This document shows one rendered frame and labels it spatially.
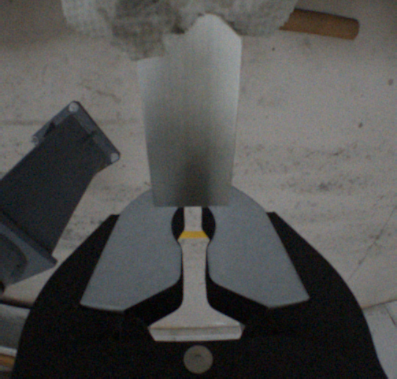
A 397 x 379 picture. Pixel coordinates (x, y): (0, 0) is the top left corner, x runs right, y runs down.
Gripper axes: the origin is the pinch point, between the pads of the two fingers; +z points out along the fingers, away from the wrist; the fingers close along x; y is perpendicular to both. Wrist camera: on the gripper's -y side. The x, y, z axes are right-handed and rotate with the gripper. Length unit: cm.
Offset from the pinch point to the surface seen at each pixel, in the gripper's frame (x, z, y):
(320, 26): 45, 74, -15
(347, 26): 56, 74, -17
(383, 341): 195, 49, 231
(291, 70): 40, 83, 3
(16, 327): -187, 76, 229
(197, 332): 4, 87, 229
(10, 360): -156, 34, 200
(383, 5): 76, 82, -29
